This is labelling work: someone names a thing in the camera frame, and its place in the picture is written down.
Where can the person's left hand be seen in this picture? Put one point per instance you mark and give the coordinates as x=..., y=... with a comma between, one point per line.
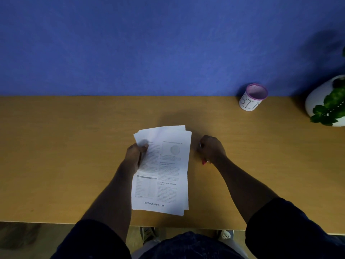
x=131, y=158

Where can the person's right hand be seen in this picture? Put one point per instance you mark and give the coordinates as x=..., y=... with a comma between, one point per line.
x=213, y=149

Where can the person's right fingers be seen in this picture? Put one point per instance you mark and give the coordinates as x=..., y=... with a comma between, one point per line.
x=202, y=148

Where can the person's left thumb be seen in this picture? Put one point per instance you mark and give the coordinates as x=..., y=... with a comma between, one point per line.
x=142, y=148

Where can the small pink stapler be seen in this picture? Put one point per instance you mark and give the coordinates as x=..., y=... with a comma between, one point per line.
x=204, y=161

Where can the stack of printed paper sheets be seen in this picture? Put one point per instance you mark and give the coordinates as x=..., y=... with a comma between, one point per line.
x=167, y=175

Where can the person's right forearm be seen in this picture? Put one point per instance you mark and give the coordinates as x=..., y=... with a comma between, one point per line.
x=242, y=186

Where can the person's left forearm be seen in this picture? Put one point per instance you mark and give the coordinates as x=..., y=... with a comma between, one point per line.
x=113, y=196

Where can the white cup with pink rim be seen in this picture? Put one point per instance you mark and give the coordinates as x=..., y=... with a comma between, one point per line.
x=252, y=99

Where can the person's left white shoe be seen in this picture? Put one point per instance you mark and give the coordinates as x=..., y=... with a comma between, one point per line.
x=148, y=234

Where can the person's white shoe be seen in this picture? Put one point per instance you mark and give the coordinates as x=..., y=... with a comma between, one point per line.
x=225, y=234
x=148, y=234

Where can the person's right white shoe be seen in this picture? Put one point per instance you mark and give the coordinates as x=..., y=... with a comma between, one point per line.
x=225, y=234

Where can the dark blue shirt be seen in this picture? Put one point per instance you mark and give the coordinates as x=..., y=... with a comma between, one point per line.
x=283, y=231

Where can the white round plant pot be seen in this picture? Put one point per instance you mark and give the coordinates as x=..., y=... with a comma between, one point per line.
x=316, y=98

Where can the green leafy plant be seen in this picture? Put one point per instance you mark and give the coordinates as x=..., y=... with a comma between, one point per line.
x=330, y=107

